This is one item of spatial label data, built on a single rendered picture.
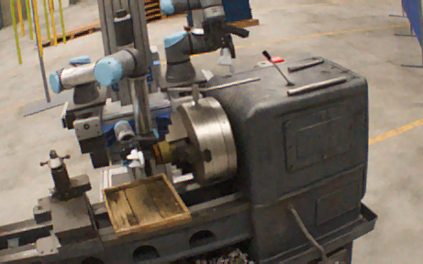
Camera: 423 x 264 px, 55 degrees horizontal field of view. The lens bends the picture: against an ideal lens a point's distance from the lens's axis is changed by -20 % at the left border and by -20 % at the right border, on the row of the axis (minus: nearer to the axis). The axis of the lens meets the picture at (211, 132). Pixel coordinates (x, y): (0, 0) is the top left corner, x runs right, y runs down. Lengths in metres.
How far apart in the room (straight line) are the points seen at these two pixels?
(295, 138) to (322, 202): 0.35
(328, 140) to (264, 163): 0.29
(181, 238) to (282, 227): 0.41
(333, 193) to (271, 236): 0.32
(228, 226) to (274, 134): 0.42
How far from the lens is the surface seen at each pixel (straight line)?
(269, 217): 1.90
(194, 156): 1.73
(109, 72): 1.90
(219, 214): 1.84
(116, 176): 3.67
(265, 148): 1.73
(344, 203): 2.10
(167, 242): 1.86
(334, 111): 1.86
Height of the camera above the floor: 1.87
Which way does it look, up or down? 24 degrees down
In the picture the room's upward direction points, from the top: 8 degrees counter-clockwise
